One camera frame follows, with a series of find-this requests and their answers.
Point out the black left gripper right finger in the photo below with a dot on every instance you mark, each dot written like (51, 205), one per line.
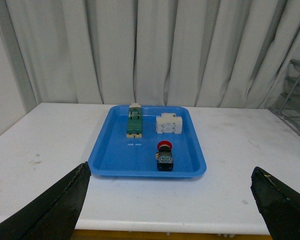
(278, 204)

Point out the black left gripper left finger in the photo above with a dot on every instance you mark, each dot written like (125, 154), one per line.
(53, 215)

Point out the red emergency stop button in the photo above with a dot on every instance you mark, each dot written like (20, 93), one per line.
(164, 157)

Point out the silver mesh tray rack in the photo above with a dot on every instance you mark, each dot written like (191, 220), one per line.
(288, 110)

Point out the blue plastic tray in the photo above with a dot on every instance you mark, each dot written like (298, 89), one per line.
(116, 155)

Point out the green terminal block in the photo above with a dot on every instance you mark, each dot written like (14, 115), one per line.
(134, 121)

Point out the white circuit breaker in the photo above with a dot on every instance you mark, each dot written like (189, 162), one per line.
(169, 123)

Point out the white curtain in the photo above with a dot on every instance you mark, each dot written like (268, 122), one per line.
(195, 53)

